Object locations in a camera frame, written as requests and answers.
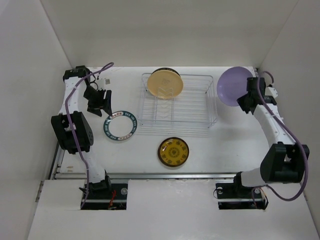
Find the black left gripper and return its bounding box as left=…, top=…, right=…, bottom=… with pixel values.
left=83, top=85, right=112, bottom=117

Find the purple plate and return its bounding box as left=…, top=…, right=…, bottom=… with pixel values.
left=216, top=66, right=253, bottom=107

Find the green rimmed white plate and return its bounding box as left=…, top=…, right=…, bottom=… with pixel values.
left=103, top=110, right=138, bottom=141

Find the white wire dish rack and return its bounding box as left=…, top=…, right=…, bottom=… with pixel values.
left=137, top=73, right=218, bottom=129

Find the tan plate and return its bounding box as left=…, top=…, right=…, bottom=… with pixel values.
left=147, top=71, right=184, bottom=100

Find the yellow patterned plate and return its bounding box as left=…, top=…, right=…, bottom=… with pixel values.
left=157, top=137, right=190, bottom=168

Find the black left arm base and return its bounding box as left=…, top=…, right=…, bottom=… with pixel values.
left=80, top=183, right=128, bottom=211

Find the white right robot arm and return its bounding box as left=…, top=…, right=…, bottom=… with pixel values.
left=231, top=77, right=310, bottom=202

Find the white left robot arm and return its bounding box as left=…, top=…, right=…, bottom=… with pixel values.
left=51, top=65, right=112, bottom=199

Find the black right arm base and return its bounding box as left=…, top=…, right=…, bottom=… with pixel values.
left=213, top=182, right=269, bottom=210

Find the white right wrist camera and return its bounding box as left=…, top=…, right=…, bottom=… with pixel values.
left=265, top=85, right=279, bottom=99

